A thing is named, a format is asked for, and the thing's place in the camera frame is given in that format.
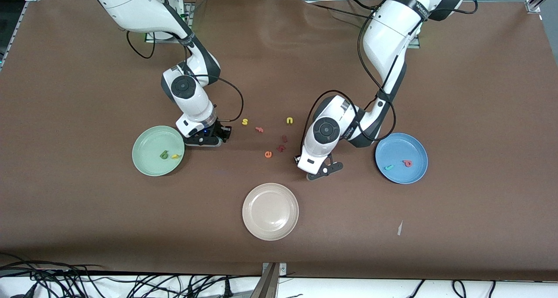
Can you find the green plate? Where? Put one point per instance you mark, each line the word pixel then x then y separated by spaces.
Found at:
pixel 148 158

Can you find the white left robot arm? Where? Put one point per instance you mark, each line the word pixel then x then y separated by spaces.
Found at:
pixel 392 36

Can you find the beige plate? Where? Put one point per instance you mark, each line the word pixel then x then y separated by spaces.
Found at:
pixel 270 211

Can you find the white tape scrap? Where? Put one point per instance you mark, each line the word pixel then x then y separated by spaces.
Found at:
pixel 399 229

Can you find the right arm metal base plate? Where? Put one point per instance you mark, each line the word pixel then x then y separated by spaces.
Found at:
pixel 150 38

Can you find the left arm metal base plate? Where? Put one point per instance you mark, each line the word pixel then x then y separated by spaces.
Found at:
pixel 414 44

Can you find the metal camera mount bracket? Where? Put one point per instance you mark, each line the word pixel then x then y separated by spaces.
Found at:
pixel 270 285

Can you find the green letter p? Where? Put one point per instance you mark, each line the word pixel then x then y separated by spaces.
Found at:
pixel 167 152

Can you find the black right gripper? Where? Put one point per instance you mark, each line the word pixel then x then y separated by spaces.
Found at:
pixel 219 130

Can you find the blue plate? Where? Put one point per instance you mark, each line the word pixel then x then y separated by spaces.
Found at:
pixel 401 176

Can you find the pink letter b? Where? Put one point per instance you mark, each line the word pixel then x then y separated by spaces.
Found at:
pixel 410 164

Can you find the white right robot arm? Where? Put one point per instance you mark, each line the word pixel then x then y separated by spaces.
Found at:
pixel 139 5

